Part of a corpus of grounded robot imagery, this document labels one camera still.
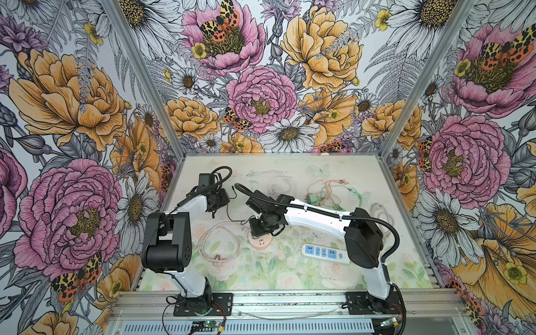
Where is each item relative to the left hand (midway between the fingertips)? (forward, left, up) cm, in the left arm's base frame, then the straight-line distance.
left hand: (225, 204), depth 96 cm
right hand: (-17, -15, +4) cm, 23 cm away
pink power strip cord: (-8, +1, -4) cm, 9 cm away
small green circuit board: (-44, +2, -4) cm, 44 cm away
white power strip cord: (-3, -70, -3) cm, 70 cm away
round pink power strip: (-17, -16, -2) cm, 24 cm away
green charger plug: (+4, -41, -2) cm, 41 cm away
